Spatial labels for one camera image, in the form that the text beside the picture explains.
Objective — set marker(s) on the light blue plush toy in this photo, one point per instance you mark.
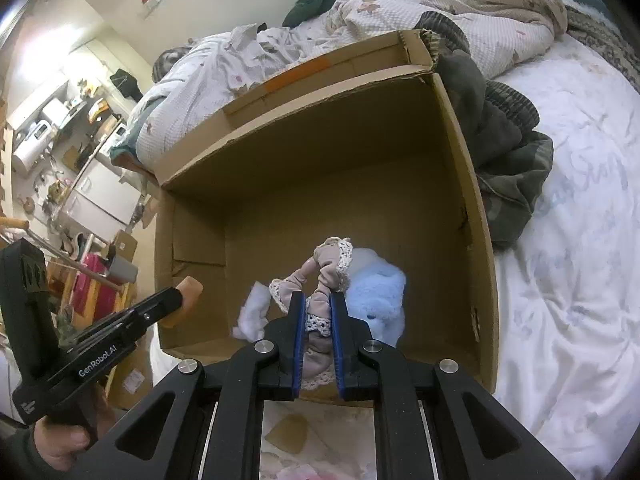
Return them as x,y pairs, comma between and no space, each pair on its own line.
375,285

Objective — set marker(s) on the dark camouflage jacket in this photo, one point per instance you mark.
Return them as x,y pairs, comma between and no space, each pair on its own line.
500,150

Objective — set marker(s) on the white printed blanket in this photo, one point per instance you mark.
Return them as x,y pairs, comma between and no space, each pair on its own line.
575,260

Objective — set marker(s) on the dark green cloth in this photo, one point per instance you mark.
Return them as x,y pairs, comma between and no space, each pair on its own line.
320,0

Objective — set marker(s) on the grey knitted blanket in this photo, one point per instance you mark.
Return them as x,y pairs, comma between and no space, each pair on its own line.
600,40

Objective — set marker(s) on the black hanging bag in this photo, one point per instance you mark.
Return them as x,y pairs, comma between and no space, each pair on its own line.
126,85

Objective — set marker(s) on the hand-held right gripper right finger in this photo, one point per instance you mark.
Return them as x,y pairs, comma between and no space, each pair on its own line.
338,340

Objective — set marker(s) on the pink lace-trimmed cloth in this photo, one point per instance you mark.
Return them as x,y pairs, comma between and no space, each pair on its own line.
322,270

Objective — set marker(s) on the white refrigerator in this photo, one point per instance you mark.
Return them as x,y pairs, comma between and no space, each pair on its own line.
100,195

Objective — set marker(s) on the person's left forearm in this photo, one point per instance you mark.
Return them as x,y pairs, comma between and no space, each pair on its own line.
17,460

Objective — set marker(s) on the wooden pole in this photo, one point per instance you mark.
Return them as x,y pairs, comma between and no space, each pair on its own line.
75,265

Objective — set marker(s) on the brown cardboard box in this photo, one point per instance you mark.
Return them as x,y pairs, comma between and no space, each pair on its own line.
325,160

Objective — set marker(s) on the white kitchen appliance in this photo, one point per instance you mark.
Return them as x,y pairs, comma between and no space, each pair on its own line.
32,145

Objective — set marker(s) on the grey cylindrical container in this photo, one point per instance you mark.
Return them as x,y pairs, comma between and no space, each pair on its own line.
122,270

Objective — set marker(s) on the person's left hand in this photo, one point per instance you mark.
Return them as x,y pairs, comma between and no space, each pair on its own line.
62,447

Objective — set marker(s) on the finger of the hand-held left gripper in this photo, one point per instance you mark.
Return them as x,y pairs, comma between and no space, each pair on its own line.
155,305

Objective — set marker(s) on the small cardboard box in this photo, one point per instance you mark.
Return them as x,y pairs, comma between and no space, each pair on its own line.
131,375

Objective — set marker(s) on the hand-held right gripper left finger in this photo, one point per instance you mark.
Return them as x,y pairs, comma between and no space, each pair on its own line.
298,340

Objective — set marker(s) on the white floral quilt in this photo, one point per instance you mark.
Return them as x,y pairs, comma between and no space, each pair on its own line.
490,25

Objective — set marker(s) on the pink bag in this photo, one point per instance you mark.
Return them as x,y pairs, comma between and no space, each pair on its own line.
95,285

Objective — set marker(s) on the white cloth piece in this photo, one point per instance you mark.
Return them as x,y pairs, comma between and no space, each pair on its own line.
252,315

